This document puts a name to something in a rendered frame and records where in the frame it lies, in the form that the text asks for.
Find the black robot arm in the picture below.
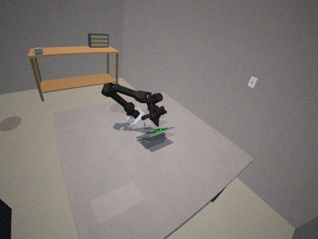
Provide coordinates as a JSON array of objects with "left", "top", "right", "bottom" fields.
[{"left": 101, "top": 82, "right": 165, "bottom": 119}]

